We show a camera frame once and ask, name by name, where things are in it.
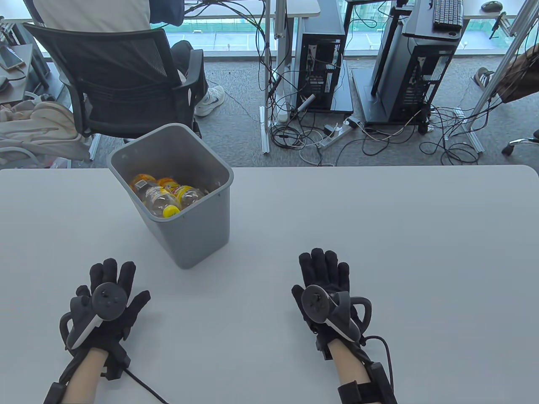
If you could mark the large orange drink bottle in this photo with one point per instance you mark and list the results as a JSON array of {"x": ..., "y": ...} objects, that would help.
[
  {"x": 189, "y": 195},
  {"x": 158, "y": 200}
]

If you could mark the smartphone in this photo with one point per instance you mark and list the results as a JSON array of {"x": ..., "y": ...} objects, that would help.
[{"x": 10, "y": 58}]

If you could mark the black computer tower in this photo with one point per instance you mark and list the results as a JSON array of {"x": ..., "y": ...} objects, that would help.
[
  {"x": 320, "y": 71},
  {"x": 417, "y": 80}
]

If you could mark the grey plastic bin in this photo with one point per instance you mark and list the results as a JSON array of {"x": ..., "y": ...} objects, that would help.
[{"x": 198, "y": 235}]

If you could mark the black computer mouse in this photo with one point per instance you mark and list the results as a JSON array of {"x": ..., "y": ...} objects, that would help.
[{"x": 492, "y": 5}]

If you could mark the black right hand controller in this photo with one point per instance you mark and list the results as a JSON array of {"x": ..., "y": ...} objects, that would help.
[{"x": 316, "y": 301}]

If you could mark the black hand controller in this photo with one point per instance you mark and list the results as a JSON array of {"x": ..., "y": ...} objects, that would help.
[
  {"x": 108, "y": 299},
  {"x": 316, "y": 301}
]

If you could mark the black left hand controller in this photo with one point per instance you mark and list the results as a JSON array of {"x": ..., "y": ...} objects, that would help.
[{"x": 108, "y": 299}]

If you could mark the office chair base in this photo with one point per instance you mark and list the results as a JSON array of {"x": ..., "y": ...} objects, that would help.
[{"x": 520, "y": 143}]

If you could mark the white desk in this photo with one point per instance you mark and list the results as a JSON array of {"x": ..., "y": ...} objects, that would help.
[
  {"x": 473, "y": 12},
  {"x": 299, "y": 7}
]

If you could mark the black keyboard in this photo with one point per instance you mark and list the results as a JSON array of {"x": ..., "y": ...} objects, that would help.
[{"x": 448, "y": 12}]

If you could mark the white power strip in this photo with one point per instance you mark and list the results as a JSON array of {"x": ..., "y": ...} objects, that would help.
[{"x": 337, "y": 134}]

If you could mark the aluminium frame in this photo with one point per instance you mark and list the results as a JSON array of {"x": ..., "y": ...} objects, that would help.
[{"x": 501, "y": 71}]

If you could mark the beige cloth bag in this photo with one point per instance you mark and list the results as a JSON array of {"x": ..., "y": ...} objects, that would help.
[{"x": 38, "y": 126}]

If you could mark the person's right hand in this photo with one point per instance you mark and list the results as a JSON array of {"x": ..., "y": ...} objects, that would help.
[{"x": 324, "y": 269}]

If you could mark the aluminium desk leg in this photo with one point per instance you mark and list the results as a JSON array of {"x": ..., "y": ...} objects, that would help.
[{"x": 281, "y": 42}]

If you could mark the person's left hand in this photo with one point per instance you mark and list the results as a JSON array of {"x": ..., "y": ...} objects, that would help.
[{"x": 126, "y": 277}]

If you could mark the person's left forearm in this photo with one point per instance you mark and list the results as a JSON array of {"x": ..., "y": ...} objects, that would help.
[{"x": 80, "y": 378}]

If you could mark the black mesh office chair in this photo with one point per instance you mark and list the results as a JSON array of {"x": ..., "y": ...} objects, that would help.
[{"x": 122, "y": 80}]

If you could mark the person's right forearm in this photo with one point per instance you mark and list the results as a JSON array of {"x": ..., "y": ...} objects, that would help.
[{"x": 349, "y": 362}]

